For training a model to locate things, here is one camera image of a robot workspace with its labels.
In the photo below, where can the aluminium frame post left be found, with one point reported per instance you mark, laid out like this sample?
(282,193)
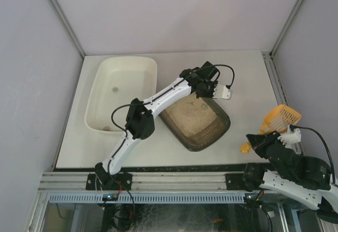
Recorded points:
(67,26)

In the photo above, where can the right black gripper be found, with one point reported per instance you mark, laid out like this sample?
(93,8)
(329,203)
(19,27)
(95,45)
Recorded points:
(264,142)

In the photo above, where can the wrist white camera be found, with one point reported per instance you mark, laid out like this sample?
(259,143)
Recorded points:
(222,92)
(292,135)

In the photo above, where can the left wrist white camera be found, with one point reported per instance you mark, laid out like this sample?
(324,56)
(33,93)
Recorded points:
(222,92)

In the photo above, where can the dark grey litter box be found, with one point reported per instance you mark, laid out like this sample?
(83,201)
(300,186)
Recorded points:
(196,129)

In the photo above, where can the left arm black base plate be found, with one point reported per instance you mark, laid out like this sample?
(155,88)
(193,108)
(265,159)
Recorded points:
(101,180)

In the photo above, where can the aluminium mounting rail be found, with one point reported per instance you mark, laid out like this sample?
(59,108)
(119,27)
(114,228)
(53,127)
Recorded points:
(143,182)

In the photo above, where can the grey slotted cable duct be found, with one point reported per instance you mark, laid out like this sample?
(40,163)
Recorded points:
(148,198)

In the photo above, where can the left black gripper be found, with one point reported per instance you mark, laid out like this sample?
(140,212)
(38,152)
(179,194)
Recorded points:
(205,90)

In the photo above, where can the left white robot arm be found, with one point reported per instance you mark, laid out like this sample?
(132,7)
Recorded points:
(140,119)

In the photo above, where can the yellow litter scoop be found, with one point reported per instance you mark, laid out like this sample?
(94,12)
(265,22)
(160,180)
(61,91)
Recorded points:
(278,120)

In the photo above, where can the aluminium frame post right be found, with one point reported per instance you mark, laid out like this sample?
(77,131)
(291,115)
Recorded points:
(287,25)

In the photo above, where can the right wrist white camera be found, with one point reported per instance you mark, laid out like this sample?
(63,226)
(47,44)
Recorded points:
(292,135)

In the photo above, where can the aluminium frame post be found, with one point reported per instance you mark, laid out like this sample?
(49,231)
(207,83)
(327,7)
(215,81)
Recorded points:
(67,26)
(287,25)

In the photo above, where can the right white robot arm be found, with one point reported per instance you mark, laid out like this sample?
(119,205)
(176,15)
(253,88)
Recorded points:
(308,180)

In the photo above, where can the white plastic tub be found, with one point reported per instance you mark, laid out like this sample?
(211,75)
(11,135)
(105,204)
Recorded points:
(134,76)

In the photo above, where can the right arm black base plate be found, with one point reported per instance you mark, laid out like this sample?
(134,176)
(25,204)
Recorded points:
(236,183)

